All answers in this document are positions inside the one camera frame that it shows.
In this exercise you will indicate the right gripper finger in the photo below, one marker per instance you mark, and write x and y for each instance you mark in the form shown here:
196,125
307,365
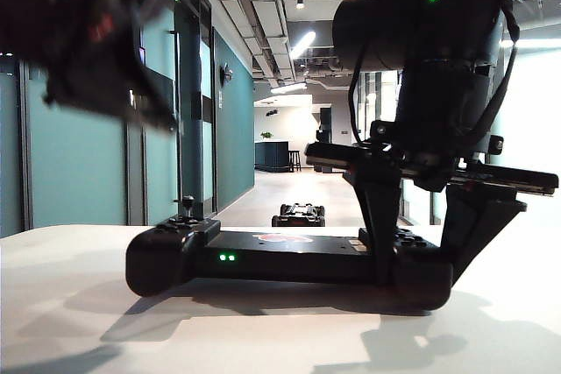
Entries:
471,220
378,216

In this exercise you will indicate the tall black cabinet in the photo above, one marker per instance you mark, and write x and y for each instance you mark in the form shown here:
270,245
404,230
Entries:
325,122

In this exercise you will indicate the long linear ceiling light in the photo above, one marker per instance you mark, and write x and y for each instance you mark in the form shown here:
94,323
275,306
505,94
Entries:
302,44
288,87

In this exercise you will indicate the wooden bar stool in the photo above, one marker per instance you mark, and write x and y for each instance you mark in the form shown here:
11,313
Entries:
294,159

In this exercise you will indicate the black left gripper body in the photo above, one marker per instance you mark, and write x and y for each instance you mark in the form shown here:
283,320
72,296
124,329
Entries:
114,54

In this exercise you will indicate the small white wall sign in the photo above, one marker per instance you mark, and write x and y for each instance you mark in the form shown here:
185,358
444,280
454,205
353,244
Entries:
219,99

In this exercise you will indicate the black ceiling spot lamp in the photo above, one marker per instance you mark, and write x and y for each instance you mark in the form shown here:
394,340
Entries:
300,3

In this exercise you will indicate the green potted plant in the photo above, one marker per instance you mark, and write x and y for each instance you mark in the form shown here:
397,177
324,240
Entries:
266,135

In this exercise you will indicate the black remote controller with joysticks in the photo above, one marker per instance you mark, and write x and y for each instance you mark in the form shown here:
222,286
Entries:
280,260

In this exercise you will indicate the black quadruped robot dog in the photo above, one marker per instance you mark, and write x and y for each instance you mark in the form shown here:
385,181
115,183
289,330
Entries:
299,215

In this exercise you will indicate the dark counter with white top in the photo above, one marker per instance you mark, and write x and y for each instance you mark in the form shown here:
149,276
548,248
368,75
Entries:
271,156

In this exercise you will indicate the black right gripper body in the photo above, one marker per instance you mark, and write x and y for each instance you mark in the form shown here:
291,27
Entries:
350,158

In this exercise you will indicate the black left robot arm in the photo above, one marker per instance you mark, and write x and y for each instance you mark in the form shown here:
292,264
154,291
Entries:
30,10

